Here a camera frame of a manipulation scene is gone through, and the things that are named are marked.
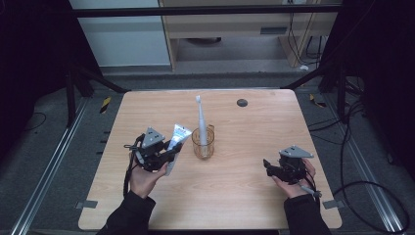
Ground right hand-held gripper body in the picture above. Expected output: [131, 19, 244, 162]
[279, 145, 314, 184]

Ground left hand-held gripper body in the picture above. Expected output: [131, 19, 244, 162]
[130, 126, 170, 173]

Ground white blue toothpaste tube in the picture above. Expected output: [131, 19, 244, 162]
[164, 123, 193, 176]

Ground clear amber plastic cup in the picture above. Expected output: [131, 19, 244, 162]
[191, 123, 216, 161]

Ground white electric toothbrush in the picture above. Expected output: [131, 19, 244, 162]
[195, 95, 208, 157]

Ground person's right hand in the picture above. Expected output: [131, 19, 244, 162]
[272, 159, 317, 200]

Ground person's left hand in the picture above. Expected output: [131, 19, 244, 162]
[129, 153, 169, 200]

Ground yellow black striped tape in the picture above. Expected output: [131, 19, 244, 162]
[99, 96, 113, 115]
[308, 93, 327, 109]

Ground black metal stand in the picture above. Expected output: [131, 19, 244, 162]
[64, 63, 130, 128]
[281, 58, 349, 124]

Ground white cabinet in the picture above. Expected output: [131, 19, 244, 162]
[69, 0, 171, 68]

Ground light wooden desk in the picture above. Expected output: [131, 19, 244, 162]
[159, 0, 344, 71]

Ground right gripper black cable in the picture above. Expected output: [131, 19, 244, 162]
[297, 169, 323, 210]

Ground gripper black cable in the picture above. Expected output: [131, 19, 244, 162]
[297, 169, 323, 210]
[122, 133, 146, 198]

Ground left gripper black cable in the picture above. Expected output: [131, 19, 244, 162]
[122, 133, 146, 198]

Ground aluminium floor rail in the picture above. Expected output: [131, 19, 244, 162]
[9, 97, 90, 235]
[322, 93, 406, 235]

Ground black floor cable bundle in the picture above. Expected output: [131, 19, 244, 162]
[307, 99, 367, 145]

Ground thin black floor cable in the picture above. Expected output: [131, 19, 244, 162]
[23, 112, 47, 132]

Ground black looped floor cable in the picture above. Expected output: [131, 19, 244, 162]
[332, 180, 411, 235]

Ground black hanging desk cables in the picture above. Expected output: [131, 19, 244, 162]
[288, 12, 325, 67]

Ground black horizontal frame bar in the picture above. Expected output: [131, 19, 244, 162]
[69, 4, 344, 18]

